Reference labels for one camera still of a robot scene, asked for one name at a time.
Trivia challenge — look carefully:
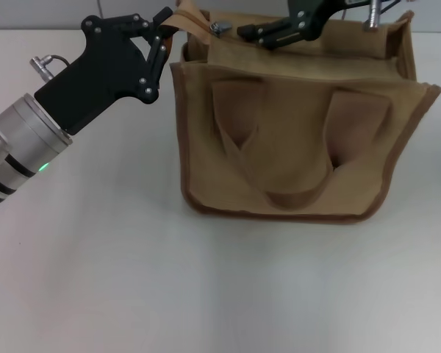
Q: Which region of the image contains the khaki canvas food bag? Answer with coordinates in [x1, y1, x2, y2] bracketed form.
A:
[160, 0, 441, 224]

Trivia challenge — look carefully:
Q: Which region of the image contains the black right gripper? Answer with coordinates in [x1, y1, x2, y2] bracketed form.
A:
[236, 0, 354, 51]

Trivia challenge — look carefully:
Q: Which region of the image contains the left wrist connector with cable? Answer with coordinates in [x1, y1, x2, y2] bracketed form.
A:
[29, 54, 73, 80]

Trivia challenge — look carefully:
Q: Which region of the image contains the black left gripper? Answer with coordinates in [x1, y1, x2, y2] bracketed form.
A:
[33, 6, 178, 136]

